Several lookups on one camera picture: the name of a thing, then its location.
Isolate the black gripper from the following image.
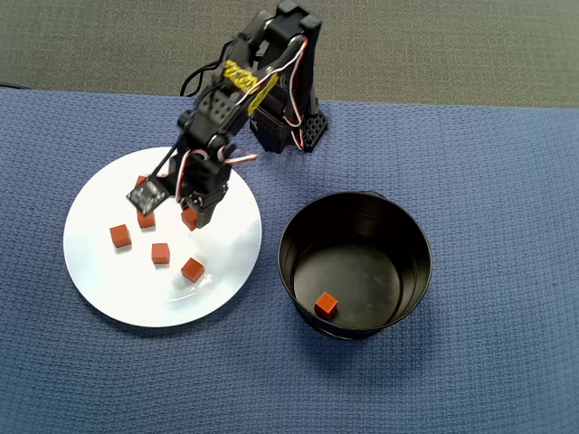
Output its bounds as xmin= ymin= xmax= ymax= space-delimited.
xmin=178 ymin=148 xmax=232 ymax=232

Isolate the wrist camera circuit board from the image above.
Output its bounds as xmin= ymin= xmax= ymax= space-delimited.
xmin=126 ymin=176 xmax=167 ymax=215

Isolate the blue woven table cloth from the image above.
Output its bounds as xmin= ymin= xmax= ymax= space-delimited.
xmin=0 ymin=88 xmax=579 ymax=434

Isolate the white red servo wire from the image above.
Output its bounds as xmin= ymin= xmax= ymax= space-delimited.
xmin=234 ymin=35 xmax=313 ymax=150
xmin=174 ymin=146 xmax=260 ymax=203

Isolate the black camera cable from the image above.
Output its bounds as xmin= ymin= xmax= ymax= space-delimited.
xmin=153 ymin=42 xmax=236 ymax=182

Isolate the yellow patterned tape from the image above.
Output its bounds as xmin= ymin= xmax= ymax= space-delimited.
xmin=223 ymin=58 xmax=280 ymax=117

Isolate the white round plate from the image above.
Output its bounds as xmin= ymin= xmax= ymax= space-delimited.
xmin=62 ymin=146 xmax=263 ymax=329

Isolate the black metal bucket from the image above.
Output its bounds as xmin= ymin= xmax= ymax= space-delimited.
xmin=277 ymin=189 xmax=434 ymax=341

